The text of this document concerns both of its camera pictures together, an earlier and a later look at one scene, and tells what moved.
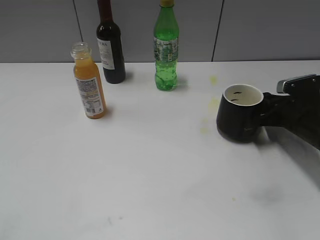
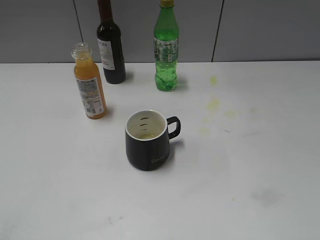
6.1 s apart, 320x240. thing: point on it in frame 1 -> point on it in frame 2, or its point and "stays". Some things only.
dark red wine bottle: [109, 38] stays
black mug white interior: [238, 115] -> [147, 139]
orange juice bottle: [89, 81] stays
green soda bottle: [166, 46] stays
